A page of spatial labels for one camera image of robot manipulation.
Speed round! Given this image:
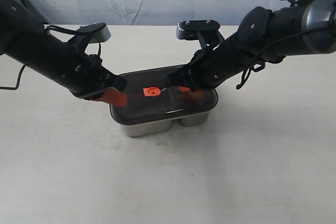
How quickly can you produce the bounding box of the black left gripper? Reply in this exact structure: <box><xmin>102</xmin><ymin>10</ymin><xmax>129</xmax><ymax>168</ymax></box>
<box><xmin>71</xmin><ymin>55</ymin><xmax>128</xmax><ymax>107</ymax></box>

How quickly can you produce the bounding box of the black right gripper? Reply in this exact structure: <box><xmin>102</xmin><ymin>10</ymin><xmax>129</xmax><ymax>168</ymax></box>
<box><xmin>167</xmin><ymin>45</ymin><xmax>223</xmax><ymax>93</ymax></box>

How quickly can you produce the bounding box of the dark transparent lid orange seal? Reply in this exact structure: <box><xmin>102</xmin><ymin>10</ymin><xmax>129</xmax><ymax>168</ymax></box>
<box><xmin>110</xmin><ymin>65</ymin><xmax>218</xmax><ymax>126</ymax></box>

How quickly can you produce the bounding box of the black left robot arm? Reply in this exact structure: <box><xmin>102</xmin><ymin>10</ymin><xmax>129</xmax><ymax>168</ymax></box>
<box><xmin>1</xmin><ymin>0</ymin><xmax>128</xmax><ymax>107</ymax></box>

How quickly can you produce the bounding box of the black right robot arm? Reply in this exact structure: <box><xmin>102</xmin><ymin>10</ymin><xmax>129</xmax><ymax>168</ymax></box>
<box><xmin>167</xmin><ymin>0</ymin><xmax>335</xmax><ymax>91</ymax></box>

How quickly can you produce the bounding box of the steel two-compartment lunch box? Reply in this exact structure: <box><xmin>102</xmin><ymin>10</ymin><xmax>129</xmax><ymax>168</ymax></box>
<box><xmin>110</xmin><ymin>65</ymin><xmax>218</xmax><ymax>138</ymax></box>

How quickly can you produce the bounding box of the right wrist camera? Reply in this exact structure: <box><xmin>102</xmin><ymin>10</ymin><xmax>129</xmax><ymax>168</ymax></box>
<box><xmin>176</xmin><ymin>19</ymin><xmax>220</xmax><ymax>40</ymax></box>

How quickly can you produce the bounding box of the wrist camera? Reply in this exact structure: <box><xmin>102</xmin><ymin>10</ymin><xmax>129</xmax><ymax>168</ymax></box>
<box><xmin>176</xmin><ymin>19</ymin><xmax>220</xmax><ymax>40</ymax></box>
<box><xmin>77</xmin><ymin>23</ymin><xmax>111</xmax><ymax>44</ymax></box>

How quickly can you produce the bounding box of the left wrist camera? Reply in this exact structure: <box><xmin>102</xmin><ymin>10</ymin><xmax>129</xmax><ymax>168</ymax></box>
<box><xmin>77</xmin><ymin>23</ymin><xmax>111</xmax><ymax>44</ymax></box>

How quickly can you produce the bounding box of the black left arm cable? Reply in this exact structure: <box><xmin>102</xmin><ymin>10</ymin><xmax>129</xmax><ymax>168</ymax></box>
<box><xmin>0</xmin><ymin>63</ymin><xmax>27</xmax><ymax>90</ymax></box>

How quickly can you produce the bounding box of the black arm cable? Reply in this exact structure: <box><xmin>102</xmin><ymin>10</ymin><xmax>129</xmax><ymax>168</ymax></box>
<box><xmin>0</xmin><ymin>63</ymin><xmax>27</xmax><ymax>90</ymax></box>
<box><xmin>235</xmin><ymin>0</ymin><xmax>336</xmax><ymax>90</ymax></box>

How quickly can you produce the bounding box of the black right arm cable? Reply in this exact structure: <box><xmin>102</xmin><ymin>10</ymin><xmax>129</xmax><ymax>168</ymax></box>
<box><xmin>235</xmin><ymin>0</ymin><xmax>336</xmax><ymax>90</ymax></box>

